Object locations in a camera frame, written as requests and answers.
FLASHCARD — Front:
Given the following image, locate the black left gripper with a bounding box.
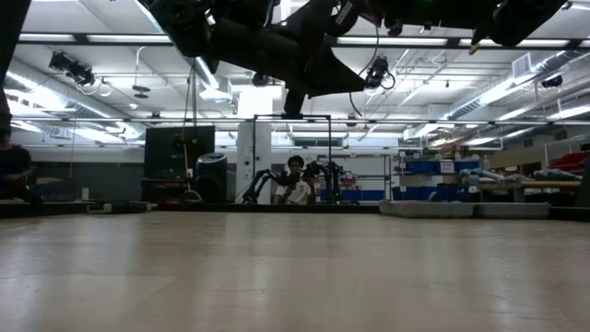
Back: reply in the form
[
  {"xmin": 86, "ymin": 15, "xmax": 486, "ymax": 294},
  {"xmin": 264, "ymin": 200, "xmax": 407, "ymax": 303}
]
[{"xmin": 209, "ymin": 0, "xmax": 368, "ymax": 116}]

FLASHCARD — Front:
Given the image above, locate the blue storage bin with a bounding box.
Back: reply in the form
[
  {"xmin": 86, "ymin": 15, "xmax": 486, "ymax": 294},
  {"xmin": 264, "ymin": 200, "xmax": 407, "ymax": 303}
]
[
  {"xmin": 404, "ymin": 159, "xmax": 483, "ymax": 175},
  {"xmin": 391, "ymin": 184, "xmax": 480, "ymax": 202}
]

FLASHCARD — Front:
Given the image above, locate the black ceiling light bar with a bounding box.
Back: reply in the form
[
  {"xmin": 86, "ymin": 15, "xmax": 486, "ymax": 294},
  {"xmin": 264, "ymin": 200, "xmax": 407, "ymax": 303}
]
[{"xmin": 18, "ymin": 31, "xmax": 590, "ymax": 51}]

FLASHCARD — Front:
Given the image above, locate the wooden workbench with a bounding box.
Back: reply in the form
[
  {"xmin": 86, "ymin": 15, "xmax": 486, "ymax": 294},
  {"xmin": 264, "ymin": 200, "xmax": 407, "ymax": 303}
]
[{"xmin": 478, "ymin": 179, "xmax": 582, "ymax": 204}]

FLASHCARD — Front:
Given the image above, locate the grey tool kit case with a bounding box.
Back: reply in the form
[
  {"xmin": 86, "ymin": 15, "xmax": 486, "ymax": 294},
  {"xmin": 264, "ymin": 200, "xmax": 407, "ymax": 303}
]
[{"xmin": 378, "ymin": 199, "xmax": 550, "ymax": 219}]

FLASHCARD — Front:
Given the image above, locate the black monitor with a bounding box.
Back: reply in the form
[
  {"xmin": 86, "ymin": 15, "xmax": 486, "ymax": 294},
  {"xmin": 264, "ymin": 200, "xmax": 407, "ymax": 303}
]
[{"xmin": 144, "ymin": 124, "xmax": 217, "ymax": 172}]

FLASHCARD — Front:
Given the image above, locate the thin black station frame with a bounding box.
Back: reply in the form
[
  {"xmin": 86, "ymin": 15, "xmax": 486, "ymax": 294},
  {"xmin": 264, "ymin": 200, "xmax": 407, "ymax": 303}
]
[{"xmin": 251, "ymin": 112, "xmax": 333, "ymax": 204}]

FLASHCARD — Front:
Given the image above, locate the person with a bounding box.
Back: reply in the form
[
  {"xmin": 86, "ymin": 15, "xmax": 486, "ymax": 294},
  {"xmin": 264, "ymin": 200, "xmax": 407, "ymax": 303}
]
[
  {"xmin": 0, "ymin": 126, "xmax": 61, "ymax": 204},
  {"xmin": 274, "ymin": 154, "xmax": 319, "ymax": 206}
]

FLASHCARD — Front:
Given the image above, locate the red storage bin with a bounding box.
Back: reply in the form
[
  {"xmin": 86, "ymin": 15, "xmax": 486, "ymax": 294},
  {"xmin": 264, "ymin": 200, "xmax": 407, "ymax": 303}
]
[{"xmin": 548, "ymin": 150, "xmax": 590, "ymax": 172}]

